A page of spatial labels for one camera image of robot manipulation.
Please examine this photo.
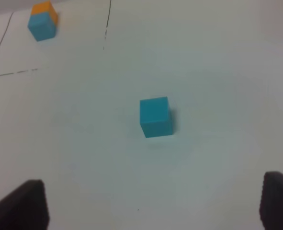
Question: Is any template orange cube block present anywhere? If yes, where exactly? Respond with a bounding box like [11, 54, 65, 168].
[31, 0, 58, 25]

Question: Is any template blue cube block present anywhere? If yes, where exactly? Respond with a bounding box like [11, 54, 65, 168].
[28, 12, 57, 42]

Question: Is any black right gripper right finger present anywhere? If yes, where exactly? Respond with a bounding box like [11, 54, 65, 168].
[259, 172, 283, 230]

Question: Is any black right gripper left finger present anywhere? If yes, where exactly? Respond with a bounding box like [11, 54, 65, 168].
[0, 180, 50, 230]

